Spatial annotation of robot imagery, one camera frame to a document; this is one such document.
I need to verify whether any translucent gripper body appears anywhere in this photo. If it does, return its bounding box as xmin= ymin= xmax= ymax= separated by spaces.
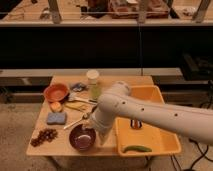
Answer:
xmin=82 ymin=113 xmax=113 ymax=145

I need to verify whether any dark purple bowl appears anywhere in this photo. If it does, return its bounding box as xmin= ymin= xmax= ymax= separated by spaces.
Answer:
xmin=69 ymin=124 xmax=96 ymax=151

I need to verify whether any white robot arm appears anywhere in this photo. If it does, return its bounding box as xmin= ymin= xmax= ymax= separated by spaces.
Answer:
xmin=86 ymin=81 xmax=213 ymax=146

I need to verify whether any yellow plastic tray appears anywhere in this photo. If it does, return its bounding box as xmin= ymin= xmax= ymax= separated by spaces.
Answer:
xmin=115 ymin=85 xmax=181 ymax=157

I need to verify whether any metal spoon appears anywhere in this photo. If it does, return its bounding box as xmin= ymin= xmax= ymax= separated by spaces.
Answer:
xmin=63 ymin=113 xmax=89 ymax=130

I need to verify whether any green bottle with white lid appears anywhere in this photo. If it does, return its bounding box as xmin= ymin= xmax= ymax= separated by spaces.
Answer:
xmin=86 ymin=69 xmax=101 ymax=101

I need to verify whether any blue grey crumpled object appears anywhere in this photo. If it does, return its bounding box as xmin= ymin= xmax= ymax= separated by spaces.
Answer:
xmin=71 ymin=82 xmax=87 ymax=92

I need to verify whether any wooden table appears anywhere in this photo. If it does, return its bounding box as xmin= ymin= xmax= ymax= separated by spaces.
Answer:
xmin=26 ymin=76 xmax=153 ymax=156

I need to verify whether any green chili pepper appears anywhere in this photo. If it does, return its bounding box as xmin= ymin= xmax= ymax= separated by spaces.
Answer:
xmin=123 ymin=145 xmax=152 ymax=153

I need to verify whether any orange fruit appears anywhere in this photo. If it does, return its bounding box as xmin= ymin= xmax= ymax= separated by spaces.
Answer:
xmin=50 ymin=102 xmax=62 ymax=112

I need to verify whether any blue sponge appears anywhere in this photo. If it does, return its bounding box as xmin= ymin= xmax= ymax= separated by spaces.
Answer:
xmin=46 ymin=113 xmax=67 ymax=125

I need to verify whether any orange bowl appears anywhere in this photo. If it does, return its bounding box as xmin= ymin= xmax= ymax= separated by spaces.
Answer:
xmin=43 ymin=83 xmax=69 ymax=102

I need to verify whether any bunch of dark grapes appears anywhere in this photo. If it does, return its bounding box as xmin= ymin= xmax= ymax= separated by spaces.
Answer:
xmin=30 ymin=128 xmax=58 ymax=147

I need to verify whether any white handled brush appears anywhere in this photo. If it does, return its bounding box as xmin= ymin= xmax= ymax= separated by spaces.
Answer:
xmin=68 ymin=93 xmax=97 ymax=105

